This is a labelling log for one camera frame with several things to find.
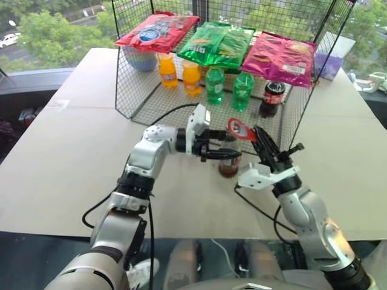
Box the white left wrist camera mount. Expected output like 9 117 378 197
184 103 212 156

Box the black wire mesh shelf rack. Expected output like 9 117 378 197
110 0 355 156

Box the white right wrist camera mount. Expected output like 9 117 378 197
236 162 301 190

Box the glass bottle with dark drink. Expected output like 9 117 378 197
218 129 243 179

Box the dark cola bottle red label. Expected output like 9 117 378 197
258 80 287 119

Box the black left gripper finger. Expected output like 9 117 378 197
208 129 231 140
206 149 243 161

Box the magenta chip bag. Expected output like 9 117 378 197
238 31 318 89

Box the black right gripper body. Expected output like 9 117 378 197
261 149 296 175

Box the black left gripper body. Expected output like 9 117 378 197
192 129 213 163

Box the green chip bag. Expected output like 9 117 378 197
176 21 233 68
211 25 257 70

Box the purple tissue box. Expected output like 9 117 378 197
314 31 357 80

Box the red chip bag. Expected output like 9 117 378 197
113 10 201 55

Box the thin white cable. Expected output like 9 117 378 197
210 238 241 278

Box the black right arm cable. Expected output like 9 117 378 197
233 183 300 243

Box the white shoe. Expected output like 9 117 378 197
126 258 160 290

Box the white car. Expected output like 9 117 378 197
0 32 22 49

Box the blue round bowl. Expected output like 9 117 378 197
122 45 159 73

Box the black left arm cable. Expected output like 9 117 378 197
82 103 201 290

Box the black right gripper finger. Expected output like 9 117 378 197
252 124 275 166
258 126 281 158

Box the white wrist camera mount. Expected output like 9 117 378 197
184 103 212 156
236 162 301 190

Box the orange soda bottle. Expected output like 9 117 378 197
157 53 178 90
181 60 203 98

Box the red bottle opener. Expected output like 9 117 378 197
227 117 258 143

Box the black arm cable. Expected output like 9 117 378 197
233 183 300 243
82 103 201 290

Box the green soda bottle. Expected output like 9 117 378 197
204 66 226 106
231 71 255 112

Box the pale toy figure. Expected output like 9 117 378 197
347 69 387 95

